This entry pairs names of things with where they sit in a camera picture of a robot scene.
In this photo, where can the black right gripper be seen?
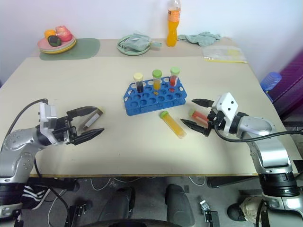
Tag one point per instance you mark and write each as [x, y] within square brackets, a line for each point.
[216, 119]

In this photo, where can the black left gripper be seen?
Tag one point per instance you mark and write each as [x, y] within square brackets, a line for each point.
[62, 130]

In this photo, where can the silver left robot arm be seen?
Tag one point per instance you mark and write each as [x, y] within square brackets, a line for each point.
[16, 151]

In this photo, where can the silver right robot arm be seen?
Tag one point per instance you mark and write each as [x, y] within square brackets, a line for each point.
[267, 146]

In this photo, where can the dark liquid tube cream cap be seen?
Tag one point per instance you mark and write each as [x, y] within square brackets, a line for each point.
[139, 82]
[93, 118]

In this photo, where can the yellow liquid tube green cap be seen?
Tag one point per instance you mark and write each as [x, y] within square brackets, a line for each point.
[157, 79]
[174, 125]

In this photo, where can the red liquid tube green cap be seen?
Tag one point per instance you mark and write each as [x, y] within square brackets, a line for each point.
[174, 75]

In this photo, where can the blue test tube rack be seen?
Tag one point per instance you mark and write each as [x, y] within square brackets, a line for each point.
[151, 104]

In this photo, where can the clear plastic zip bag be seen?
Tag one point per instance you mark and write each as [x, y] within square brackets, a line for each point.
[223, 54]

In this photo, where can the green placemat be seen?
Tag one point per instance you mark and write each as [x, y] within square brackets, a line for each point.
[87, 48]

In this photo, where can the light green cloth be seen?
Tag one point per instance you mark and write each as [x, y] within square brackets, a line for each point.
[201, 38]

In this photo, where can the blue bottle cap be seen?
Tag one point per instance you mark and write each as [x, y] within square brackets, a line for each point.
[271, 81]

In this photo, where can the stack of pastel plates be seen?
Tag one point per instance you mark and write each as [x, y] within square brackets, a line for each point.
[64, 47]

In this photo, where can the light green plate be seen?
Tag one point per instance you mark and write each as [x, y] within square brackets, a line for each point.
[132, 52]

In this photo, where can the dark rounded shape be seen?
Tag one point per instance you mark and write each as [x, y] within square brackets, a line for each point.
[118, 203]
[178, 205]

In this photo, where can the dark green toy avocado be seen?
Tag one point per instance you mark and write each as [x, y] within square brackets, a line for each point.
[54, 41]

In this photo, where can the orange soda bottle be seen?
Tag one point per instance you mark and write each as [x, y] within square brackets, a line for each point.
[172, 30]

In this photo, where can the black white striped shoe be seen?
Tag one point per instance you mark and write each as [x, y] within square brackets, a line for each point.
[34, 197]

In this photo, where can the pink toy peach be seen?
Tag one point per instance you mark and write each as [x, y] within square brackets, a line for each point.
[63, 34]

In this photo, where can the purple box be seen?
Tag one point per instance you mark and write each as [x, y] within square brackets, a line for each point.
[290, 87]

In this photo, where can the light green pouch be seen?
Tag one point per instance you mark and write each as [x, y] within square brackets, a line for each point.
[137, 42]

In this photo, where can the orange toy fruit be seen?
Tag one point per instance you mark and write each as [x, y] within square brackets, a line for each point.
[49, 33]

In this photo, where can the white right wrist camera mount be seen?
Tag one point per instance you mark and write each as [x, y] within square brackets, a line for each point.
[227, 106]

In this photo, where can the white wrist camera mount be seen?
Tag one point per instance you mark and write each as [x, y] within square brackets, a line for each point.
[227, 106]
[48, 114]

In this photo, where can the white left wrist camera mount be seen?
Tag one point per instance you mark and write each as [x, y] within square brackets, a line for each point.
[48, 114]

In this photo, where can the black metal caster bracket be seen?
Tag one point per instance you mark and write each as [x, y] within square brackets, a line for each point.
[79, 210]
[209, 215]

